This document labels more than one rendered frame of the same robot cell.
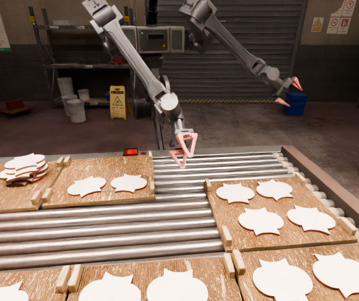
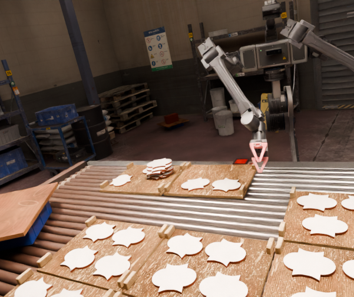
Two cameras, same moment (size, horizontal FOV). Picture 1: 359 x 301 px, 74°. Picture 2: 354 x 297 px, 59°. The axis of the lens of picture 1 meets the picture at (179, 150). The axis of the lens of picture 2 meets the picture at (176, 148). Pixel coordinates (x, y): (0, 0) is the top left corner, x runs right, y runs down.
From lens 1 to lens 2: 0.62 m
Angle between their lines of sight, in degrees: 35
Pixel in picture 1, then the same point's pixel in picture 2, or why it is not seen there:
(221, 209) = (294, 213)
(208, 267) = (256, 245)
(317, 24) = not seen: outside the picture
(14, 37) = (175, 55)
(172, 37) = (293, 48)
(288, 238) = (343, 242)
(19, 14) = (181, 32)
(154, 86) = (242, 105)
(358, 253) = not seen: outside the picture
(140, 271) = (208, 237)
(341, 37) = not seen: outside the picture
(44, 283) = (154, 232)
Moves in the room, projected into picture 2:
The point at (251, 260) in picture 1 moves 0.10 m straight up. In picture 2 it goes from (293, 248) to (291, 222)
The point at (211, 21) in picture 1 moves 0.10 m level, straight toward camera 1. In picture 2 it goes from (308, 39) to (300, 42)
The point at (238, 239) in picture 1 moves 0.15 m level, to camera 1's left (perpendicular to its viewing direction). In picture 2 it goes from (293, 234) to (251, 227)
